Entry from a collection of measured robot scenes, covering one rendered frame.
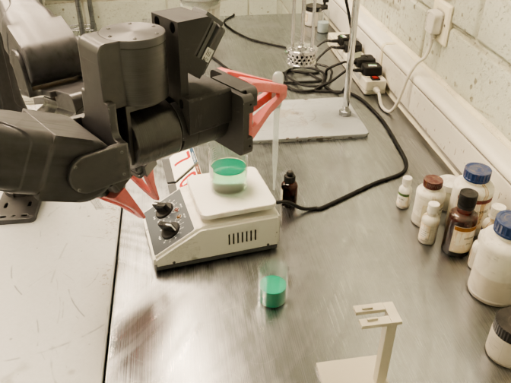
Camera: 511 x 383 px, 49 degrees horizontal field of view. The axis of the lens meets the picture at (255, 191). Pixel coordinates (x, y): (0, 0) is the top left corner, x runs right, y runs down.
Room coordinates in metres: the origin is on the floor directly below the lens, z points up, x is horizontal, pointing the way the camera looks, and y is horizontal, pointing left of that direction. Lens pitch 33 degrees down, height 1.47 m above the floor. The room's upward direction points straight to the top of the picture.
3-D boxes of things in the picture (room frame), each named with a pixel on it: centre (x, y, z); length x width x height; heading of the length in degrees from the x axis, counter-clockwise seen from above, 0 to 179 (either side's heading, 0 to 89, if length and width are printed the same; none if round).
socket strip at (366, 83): (1.52, -0.27, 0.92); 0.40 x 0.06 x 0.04; 8
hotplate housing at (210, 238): (0.74, 0.06, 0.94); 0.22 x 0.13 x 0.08; 108
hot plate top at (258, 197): (0.75, 0.04, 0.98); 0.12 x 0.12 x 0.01; 18
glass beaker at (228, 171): (0.76, 0.04, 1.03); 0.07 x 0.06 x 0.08; 157
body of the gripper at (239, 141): (0.52, 0.06, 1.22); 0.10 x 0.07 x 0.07; 41
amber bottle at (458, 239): (0.71, -0.32, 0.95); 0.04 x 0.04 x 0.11
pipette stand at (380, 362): (0.44, -0.12, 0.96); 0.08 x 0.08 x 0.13; 10
